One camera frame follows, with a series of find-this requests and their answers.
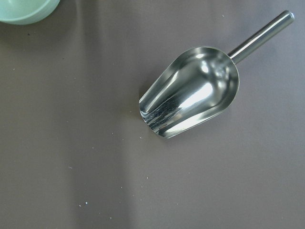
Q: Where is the green bowl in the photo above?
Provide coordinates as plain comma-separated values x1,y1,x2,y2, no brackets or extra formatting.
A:
0,0,60,25

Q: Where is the steel ice scoop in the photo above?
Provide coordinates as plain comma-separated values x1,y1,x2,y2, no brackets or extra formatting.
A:
139,10,295,138

